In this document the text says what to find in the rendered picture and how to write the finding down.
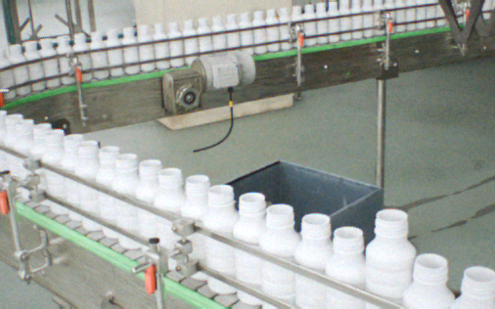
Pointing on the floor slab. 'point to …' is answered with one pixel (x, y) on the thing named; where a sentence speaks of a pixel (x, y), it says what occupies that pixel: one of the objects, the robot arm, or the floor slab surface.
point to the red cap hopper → (42, 25)
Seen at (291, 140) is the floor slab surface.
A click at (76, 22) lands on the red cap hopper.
